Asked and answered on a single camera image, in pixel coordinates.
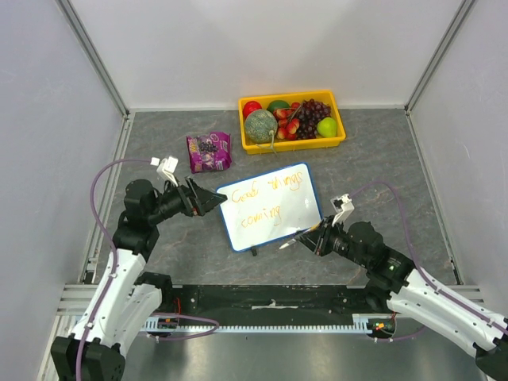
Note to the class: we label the purple grape bunch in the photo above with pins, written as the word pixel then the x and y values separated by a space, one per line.
pixel 309 114

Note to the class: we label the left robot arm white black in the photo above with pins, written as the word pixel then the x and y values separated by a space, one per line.
pixel 127 295

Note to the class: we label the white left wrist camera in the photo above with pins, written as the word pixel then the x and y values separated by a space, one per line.
pixel 165 168

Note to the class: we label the blue framed whiteboard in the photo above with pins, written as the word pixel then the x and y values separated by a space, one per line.
pixel 268 207

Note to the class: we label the green pear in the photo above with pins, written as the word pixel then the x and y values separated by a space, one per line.
pixel 327 127

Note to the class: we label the yellow plastic fruit bin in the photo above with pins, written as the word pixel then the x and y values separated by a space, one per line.
pixel 277 145

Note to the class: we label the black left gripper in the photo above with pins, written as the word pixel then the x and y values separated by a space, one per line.
pixel 190 202

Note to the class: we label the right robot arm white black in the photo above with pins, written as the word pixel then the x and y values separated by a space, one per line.
pixel 407 289

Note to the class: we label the aluminium frame post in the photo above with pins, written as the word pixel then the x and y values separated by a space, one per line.
pixel 83 37
pixel 445 43

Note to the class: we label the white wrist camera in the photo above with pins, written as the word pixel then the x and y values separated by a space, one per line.
pixel 165 168
pixel 343 207

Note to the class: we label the green netted melon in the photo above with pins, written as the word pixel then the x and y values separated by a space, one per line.
pixel 260 127

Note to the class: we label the red cherry cluster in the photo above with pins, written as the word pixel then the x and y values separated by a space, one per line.
pixel 288 122

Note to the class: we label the red apple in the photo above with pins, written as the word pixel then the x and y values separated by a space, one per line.
pixel 250 107

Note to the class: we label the purple snack bag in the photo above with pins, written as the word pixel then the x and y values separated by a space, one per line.
pixel 209 152

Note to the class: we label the left aluminium frame post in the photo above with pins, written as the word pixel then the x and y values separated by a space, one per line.
pixel 83 37

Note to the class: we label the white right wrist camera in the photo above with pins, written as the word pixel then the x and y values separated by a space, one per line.
pixel 343 207

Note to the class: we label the white marker with yellow cap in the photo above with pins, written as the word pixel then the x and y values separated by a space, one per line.
pixel 307 237

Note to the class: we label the white slotted cable duct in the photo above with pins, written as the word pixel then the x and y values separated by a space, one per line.
pixel 159 326

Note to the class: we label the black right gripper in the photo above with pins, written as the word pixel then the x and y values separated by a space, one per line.
pixel 322 239

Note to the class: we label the dark green round fruit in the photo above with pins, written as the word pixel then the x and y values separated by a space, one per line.
pixel 277 104

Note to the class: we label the right aluminium frame post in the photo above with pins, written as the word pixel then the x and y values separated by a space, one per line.
pixel 445 43

